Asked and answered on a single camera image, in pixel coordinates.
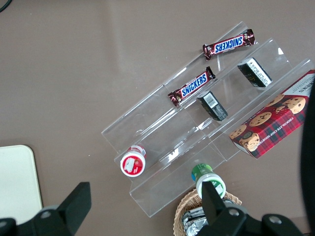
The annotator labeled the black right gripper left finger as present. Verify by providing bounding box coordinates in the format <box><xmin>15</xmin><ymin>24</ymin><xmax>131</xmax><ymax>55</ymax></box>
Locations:
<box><xmin>0</xmin><ymin>181</ymin><xmax>92</xmax><ymax>236</ymax></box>

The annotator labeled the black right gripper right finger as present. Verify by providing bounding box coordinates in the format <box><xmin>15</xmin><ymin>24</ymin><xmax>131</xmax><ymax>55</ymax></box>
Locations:
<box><xmin>191</xmin><ymin>181</ymin><xmax>307</xmax><ymax>236</ymax></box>

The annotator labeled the light wicker basket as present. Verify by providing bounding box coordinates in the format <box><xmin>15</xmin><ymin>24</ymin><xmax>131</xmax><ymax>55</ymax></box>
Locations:
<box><xmin>174</xmin><ymin>188</ymin><xmax>243</xmax><ymax>236</ymax></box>

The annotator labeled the beige plastic tray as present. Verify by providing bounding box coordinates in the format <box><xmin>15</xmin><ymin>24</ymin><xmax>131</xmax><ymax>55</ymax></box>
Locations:
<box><xmin>0</xmin><ymin>145</ymin><xmax>44</xmax><ymax>222</ymax></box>

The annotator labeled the foil-wrapped packet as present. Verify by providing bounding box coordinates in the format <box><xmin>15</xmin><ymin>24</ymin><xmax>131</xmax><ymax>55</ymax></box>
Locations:
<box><xmin>184</xmin><ymin>218</ymin><xmax>210</xmax><ymax>236</ymax></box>
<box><xmin>182</xmin><ymin>207</ymin><xmax>207</xmax><ymax>222</ymax></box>

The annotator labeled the green lidded cup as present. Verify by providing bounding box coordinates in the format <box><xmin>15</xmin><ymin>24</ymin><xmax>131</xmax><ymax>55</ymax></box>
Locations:
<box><xmin>191</xmin><ymin>163</ymin><xmax>226</xmax><ymax>200</ymax></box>

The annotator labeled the red strawberry yogurt cup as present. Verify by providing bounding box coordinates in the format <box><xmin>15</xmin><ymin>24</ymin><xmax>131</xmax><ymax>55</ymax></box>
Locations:
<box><xmin>120</xmin><ymin>145</ymin><xmax>148</xmax><ymax>177</ymax></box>

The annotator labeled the red tartan cookie box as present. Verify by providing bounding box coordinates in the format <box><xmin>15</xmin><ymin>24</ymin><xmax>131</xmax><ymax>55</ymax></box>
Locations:
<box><xmin>228</xmin><ymin>69</ymin><xmax>315</xmax><ymax>160</ymax></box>

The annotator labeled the small black carton box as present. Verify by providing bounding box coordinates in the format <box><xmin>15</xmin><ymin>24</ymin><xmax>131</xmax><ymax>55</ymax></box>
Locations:
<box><xmin>237</xmin><ymin>57</ymin><xmax>273</xmax><ymax>89</ymax></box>
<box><xmin>196</xmin><ymin>90</ymin><xmax>229</xmax><ymax>122</ymax></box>

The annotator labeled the clear acrylic tiered shelf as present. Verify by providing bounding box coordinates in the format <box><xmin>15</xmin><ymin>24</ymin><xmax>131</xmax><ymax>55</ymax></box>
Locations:
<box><xmin>100</xmin><ymin>21</ymin><xmax>315</xmax><ymax>218</ymax></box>

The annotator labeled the Snickers chocolate bar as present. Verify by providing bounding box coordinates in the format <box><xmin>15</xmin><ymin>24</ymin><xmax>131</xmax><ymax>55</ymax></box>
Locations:
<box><xmin>202</xmin><ymin>29</ymin><xmax>255</xmax><ymax>61</ymax></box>
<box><xmin>167</xmin><ymin>66</ymin><xmax>217</xmax><ymax>108</ymax></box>

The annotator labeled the thin black cable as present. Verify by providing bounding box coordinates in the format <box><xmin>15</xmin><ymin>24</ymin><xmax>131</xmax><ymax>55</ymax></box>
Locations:
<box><xmin>0</xmin><ymin>0</ymin><xmax>13</xmax><ymax>13</ymax></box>

